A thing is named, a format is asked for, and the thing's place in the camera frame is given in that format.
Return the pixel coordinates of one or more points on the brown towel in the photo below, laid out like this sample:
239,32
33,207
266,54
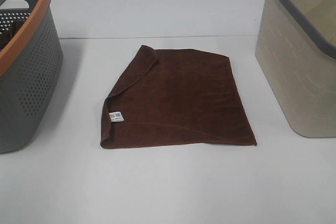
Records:
174,97

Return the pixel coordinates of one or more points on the beige basket grey rim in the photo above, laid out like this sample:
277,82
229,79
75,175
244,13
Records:
296,51

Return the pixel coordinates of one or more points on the grey perforated basket orange rim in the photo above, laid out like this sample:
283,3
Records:
31,60

